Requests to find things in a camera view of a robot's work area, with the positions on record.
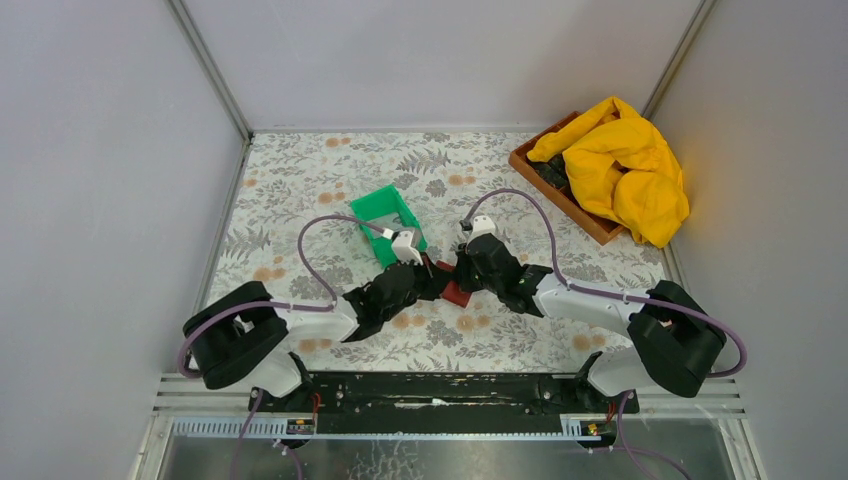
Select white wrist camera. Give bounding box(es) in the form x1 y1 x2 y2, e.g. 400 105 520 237
460 215 497 243
382 227 423 265

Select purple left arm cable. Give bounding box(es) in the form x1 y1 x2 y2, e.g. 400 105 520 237
176 214 399 380

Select red leather card holder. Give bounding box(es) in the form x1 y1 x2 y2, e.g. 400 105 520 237
434 260 472 309

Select green plastic bin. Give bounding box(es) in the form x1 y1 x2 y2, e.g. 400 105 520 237
351 185 428 267

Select yellow cloth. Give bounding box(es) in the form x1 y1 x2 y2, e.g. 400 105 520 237
526 96 690 248

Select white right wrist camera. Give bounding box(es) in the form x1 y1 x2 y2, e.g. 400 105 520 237
460 215 497 243

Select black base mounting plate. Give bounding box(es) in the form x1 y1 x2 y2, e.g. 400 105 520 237
248 371 639 435

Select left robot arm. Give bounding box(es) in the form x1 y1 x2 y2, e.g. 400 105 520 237
178 261 452 411

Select floral patterned table mat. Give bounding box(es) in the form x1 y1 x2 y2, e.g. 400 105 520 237
208 132 667 372

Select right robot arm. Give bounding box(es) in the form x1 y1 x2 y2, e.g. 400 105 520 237
455 234 727 412

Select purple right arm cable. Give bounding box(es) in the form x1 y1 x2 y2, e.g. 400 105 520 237
462 188 749 480

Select brown wooden tray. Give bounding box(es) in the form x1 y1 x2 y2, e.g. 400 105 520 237
509 111 625 245

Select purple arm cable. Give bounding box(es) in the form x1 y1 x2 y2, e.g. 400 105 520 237
462 188 749 480
176 214 399 380

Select dark items in tray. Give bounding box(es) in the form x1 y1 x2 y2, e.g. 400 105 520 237
532 154 569 189

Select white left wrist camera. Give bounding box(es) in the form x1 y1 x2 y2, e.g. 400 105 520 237
382 227 423 265

